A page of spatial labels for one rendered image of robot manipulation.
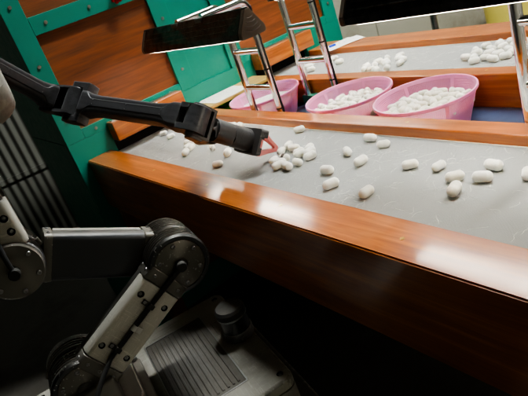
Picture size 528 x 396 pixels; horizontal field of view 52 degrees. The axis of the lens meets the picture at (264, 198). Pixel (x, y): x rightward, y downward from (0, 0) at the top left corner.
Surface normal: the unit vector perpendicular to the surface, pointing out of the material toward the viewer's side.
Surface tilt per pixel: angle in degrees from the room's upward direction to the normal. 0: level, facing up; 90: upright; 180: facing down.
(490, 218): 0
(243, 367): 0
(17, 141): 90
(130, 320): 90
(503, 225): 0
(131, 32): 90
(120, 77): 90
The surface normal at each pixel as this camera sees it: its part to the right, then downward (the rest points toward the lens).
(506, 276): -0.32, -0.86
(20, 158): 0.44, 0.24
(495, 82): -0.75, 0.48
